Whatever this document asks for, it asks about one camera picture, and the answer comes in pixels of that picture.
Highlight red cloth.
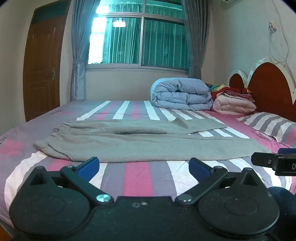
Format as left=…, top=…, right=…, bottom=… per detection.
left=210, top=86, right=255, bottom=102

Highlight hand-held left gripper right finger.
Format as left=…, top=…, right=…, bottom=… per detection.
left=175, top=158, right=260, bottom=206

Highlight white cable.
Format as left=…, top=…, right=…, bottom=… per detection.
left=269, top=0, right=290, bottom=64

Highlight brown wooden door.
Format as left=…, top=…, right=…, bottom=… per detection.
left=23, top=0, right=72, bottom=122

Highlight striped pillow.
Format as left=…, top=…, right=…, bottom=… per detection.
left=236, top=112, right=296, bottom=149

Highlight colourful patterned cloth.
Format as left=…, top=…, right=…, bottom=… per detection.
left=208, top=84, right=226, bottom=92

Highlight grey pants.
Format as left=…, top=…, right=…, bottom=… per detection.
left=33, top=118, right=272, bottom=163

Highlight wooden headboard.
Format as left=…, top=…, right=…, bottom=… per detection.
left=228, top=58, right=296, bottom=116

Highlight person's dark blue clothing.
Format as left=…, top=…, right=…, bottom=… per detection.
left=266, top=186, right=296, bottom=241

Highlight striped bed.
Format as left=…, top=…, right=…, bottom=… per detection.
left=0, top=100, right=296, bottom=232

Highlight pink folded blanket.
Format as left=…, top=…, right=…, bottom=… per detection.
left=212, top=94, right=257, bottom=114

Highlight window with green curtain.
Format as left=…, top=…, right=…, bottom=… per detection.
left=86, top=0, right=192, bottom=72

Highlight grey curtain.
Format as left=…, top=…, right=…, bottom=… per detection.
left=181, top=0, right=211, bottom=80
left=70, top=0, right=100, bottom=102

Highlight blue folded duvet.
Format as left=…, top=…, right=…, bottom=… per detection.
left=150, top=77, right=214, bottom=111

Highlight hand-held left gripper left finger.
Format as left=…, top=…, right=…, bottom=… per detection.
left=29, top=157, right=114, bottom=206

